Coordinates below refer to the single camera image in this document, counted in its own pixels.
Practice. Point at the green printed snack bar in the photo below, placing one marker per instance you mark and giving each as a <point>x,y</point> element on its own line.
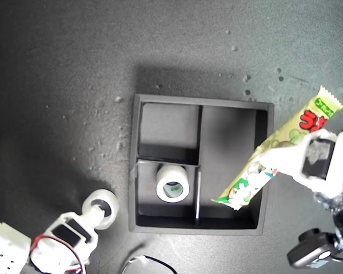
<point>300,128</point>

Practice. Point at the white tape roll green core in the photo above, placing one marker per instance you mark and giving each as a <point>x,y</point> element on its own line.
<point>171,174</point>

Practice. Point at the black compartment tray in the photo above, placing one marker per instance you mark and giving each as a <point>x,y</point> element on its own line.
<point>225,137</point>

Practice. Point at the black camera box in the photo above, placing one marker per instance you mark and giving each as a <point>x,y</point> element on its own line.
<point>311,251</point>

